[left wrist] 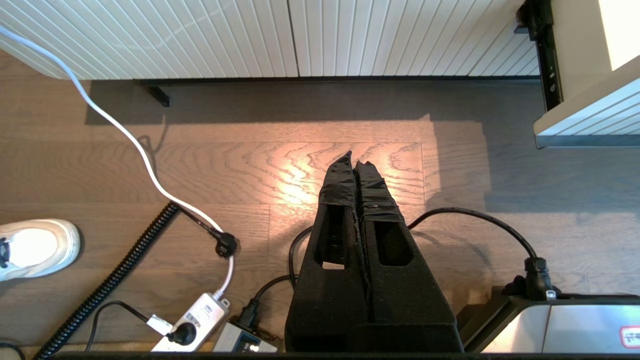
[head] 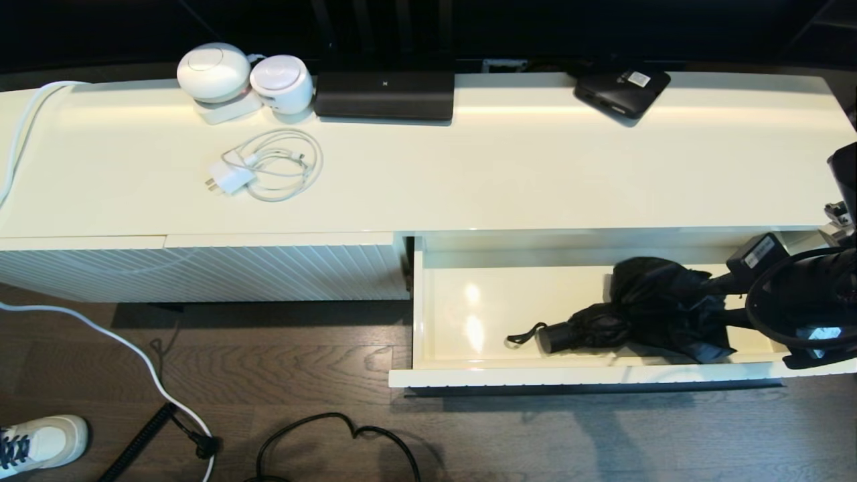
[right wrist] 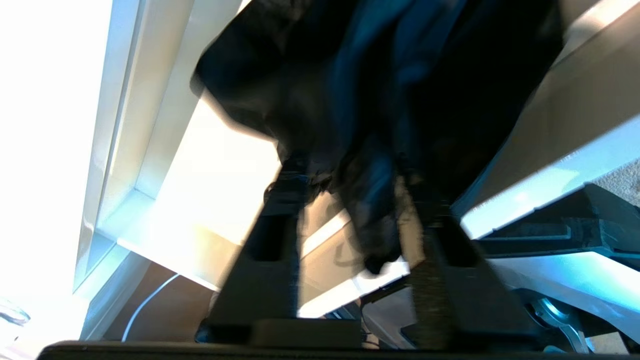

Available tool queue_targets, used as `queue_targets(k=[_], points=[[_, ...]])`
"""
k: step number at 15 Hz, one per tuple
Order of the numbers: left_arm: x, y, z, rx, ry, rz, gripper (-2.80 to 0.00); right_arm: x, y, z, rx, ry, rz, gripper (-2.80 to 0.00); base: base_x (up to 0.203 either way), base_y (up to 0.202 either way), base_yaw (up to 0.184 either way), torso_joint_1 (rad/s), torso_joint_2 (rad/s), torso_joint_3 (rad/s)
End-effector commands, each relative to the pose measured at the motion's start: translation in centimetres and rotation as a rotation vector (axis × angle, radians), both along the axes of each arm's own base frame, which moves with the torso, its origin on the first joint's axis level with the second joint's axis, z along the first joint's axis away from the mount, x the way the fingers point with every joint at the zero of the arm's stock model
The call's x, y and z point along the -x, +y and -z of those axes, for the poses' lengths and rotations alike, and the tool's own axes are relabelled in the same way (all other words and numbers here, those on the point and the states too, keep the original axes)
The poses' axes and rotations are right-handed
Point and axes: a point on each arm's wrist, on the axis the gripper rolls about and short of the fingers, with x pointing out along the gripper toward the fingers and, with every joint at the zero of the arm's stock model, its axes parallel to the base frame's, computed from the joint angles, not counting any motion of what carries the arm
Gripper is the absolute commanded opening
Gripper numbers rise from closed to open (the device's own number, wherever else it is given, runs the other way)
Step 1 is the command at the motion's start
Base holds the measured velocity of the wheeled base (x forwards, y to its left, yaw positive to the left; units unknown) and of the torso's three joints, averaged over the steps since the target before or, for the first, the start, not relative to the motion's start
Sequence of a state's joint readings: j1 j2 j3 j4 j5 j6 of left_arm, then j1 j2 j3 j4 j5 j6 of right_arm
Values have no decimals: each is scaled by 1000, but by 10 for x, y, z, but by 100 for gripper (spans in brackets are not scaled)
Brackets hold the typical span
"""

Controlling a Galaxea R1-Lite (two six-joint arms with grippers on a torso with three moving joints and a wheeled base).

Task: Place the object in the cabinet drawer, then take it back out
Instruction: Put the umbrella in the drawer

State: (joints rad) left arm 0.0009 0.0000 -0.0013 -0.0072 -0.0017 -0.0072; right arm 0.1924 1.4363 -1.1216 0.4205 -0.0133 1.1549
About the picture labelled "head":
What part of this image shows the black folding umbrella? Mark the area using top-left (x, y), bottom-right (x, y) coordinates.
top-left (505, 256), bottom-right (751, 366)

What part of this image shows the cream ribbed-front drawer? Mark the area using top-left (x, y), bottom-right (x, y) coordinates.
top-left (388, 228), bottom-right (857, 389)

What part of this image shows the white slatted cabinet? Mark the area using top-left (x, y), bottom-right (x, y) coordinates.
top-left (0, 70), bottom-right (857, 303)

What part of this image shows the black set-top box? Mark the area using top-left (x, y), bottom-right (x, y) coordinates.
top-left (574, 67), bottom-right (672, 121)

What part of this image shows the black router with antennas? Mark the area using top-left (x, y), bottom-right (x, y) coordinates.
top-left (311, 0), bottom-right (456, 121)

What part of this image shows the small white round device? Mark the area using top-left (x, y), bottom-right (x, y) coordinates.
top-left (250, 54), bottom-right (315, 116)

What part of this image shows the white charger adapter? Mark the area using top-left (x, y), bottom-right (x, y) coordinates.
top-left (205, 161), bottom-right (256, 195)

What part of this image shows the large white round device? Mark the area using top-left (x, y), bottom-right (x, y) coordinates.
top-left (177, 42), bottom-right (263, 125)

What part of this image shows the white sneaker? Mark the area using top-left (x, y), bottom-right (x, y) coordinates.
top-left (0, 415), bottom-right (89, 477)

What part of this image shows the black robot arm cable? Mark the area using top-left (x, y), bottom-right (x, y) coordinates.
top-left (745, 246), bottom-right (857, 352)

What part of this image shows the black looped power cable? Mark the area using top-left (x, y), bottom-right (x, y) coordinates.
top-left (242, 412), bottom-right (422, 482)

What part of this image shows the white coiled charging cable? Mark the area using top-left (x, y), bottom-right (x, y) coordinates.
top-left (222, 127), bottom-right (325, 202)

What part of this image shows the thin black cable with plug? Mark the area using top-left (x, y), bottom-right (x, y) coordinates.
top-left (171, 408), bottom-right (222, 460)

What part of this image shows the white power strip cable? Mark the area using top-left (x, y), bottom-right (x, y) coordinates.
top-left (0, 301), bottom-right (216, 482)

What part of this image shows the black coiled cable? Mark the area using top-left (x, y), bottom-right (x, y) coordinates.
top-left (97, 402), bottom-right (178, 482)

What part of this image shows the thick white cable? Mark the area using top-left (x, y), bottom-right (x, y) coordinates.
top-left (0, 80), bottom-right (91, 210)

